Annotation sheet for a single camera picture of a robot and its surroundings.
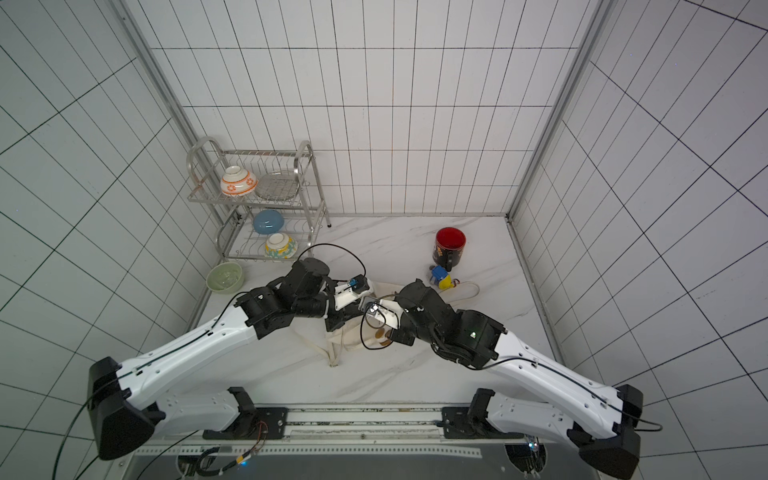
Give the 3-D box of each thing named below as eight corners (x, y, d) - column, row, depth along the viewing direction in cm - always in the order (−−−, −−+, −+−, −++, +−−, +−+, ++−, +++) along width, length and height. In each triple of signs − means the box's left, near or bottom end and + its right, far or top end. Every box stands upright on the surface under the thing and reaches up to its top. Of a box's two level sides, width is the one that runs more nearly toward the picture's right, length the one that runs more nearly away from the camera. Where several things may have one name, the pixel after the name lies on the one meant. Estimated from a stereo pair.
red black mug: (435, 276, 102) (439, 260, 95) (431, 243, 112) (434, 226, 104) (465, 276, 102) (471, 260, 95) (458, 243, 112) (464, 226, 104)
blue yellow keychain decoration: (424, 277, 102) (425, 270, 99) (434, 268, 105) (435, 261, 101) (447, 295, 98) (449, 288, 94) (456, 285, 100) (458, 279, 97)
